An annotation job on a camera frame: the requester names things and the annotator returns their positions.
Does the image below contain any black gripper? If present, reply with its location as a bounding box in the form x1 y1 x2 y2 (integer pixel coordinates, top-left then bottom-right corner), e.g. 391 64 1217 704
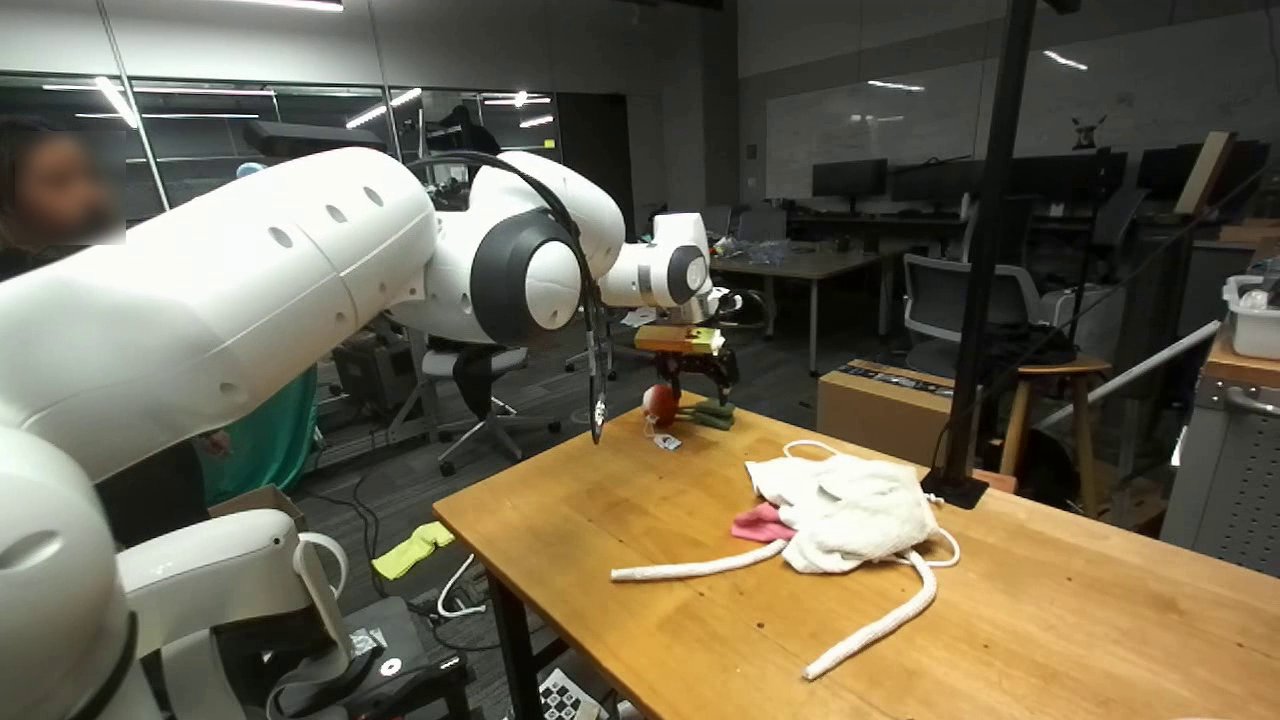
656 358 736 411

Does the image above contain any red radish toy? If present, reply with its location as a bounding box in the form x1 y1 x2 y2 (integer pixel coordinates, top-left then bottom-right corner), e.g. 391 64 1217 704
640 379 736 453

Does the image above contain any pink cloth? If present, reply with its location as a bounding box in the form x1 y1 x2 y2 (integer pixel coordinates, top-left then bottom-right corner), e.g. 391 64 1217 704
732 503 792 543

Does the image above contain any white cloth towel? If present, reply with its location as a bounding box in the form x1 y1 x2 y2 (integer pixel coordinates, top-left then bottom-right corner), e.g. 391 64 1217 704
749 456 938 577

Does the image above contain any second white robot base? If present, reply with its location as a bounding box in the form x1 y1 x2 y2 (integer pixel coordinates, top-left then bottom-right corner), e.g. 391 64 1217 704
111 503 472 720

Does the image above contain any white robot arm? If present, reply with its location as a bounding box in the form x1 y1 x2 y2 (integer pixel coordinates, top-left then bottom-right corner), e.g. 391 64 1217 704
0 149 729 720

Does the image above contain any cardboard box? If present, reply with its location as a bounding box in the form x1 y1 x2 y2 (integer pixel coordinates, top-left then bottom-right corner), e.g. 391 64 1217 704
818 361 954 465

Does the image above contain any black office chair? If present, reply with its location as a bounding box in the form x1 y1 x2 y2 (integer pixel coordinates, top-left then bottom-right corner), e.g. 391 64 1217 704
422 343 527 475

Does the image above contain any yellow paper on floor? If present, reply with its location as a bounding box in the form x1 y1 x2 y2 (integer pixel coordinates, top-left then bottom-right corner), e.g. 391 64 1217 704
374 522 454 579

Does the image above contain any wooden stool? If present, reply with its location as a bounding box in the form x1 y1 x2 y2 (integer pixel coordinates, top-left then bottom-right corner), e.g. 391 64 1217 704
999 358 1110 512

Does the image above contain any white plastic bin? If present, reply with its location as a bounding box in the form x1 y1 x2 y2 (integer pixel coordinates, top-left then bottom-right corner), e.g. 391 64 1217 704
1223 278 1280 361

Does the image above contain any thick white rope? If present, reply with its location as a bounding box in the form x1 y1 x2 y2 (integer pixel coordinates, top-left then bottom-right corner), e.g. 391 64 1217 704
610 537 945 681

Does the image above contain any black camera stand pole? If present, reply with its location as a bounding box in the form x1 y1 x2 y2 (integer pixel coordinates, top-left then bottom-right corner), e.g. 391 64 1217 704
924 0 1037 508

